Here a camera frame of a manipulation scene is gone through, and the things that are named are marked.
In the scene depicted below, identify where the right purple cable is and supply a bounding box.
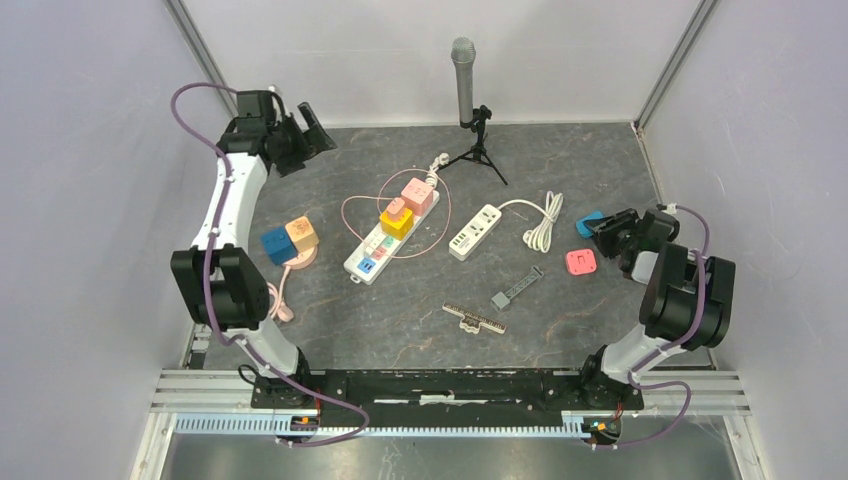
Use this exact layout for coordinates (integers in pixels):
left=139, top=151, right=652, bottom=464
left=596, top=203, right=713, bottom=450

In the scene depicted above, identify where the yellow cube socket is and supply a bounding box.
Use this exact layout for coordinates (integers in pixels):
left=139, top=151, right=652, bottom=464
left=379, top=207, right=415, bottom=241

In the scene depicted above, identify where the blue plug adapter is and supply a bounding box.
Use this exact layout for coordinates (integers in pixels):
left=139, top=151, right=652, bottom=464
left=574, top=210, right=607, bottom=238

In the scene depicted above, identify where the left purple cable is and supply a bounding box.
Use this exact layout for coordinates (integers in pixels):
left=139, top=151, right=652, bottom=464
left=170, top=82, right=372, bottom=449

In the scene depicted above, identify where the grey microphone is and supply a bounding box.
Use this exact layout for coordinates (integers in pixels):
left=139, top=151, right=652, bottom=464
left=451, top=37, right=476, bottom=128

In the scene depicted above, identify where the small pink plug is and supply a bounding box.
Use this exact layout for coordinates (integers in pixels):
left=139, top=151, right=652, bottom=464
left=385, top=197, right=407, bottom=222

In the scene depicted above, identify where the black mini tripod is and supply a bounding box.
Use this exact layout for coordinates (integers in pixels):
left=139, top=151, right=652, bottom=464
left=438, top=105, right=509, bottom=186

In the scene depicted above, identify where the grey plastic bracket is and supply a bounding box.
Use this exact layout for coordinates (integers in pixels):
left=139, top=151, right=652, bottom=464
left=491, top=266, right=544, bottom=311

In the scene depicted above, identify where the slotted cable duct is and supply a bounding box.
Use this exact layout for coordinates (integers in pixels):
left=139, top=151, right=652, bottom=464
left=173, top=413, right=598, bottom=439

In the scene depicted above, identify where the pink cube socket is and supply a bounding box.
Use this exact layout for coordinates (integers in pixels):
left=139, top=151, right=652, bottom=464
left=401, top=178, right=434, bottom=216

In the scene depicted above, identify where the white power strip cord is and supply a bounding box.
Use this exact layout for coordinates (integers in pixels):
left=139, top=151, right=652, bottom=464
left=498, top=192, right=566, bottom=254

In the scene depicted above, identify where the pink coiled cable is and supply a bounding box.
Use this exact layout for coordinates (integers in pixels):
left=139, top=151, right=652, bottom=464
left=264, top=264, right=295, bottom=325

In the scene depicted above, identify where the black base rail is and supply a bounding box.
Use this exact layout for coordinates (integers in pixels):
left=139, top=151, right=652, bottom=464
left=251, top=368, right=645, bottom=429

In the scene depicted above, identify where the beige cube socket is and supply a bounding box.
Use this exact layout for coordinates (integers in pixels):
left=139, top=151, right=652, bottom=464
left=284, top=216, right=320, bottom=253

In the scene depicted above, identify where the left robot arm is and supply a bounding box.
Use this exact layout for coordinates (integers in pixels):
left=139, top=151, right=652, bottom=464
left=170, top=83, right=336, bottom=408

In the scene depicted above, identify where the pink plug adapter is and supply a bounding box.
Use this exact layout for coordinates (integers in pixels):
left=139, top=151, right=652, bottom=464
left=565, top=248, right=597, bottom=276

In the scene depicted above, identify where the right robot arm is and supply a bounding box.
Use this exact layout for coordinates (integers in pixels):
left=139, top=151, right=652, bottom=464
left=577, top=203, right=737, bottom=408

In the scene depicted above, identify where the small white power strip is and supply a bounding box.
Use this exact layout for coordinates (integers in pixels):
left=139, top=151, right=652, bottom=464
left=448, top=204, right=502, bottom=261

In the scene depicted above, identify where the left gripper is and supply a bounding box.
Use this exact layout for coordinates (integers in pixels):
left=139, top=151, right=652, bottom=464
left=267, top=104, right=336, bottom=178

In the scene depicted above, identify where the purple cable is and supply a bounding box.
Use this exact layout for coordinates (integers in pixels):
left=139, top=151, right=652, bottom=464
left=596, top=203, right=713, bottom=450
left=170, top=82, right=372, bottom=449

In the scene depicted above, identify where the pink round socket base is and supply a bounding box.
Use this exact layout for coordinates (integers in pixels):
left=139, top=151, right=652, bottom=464
left=283, top=246, right=318, bottom=270

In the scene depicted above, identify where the long white power strip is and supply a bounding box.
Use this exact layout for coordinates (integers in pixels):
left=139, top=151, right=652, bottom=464
left=343, top=191, right=440, bottom=285

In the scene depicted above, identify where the dark blue cube socket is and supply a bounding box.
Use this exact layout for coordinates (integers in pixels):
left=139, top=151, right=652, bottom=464
left=260, top=227, right=299, bottom=266

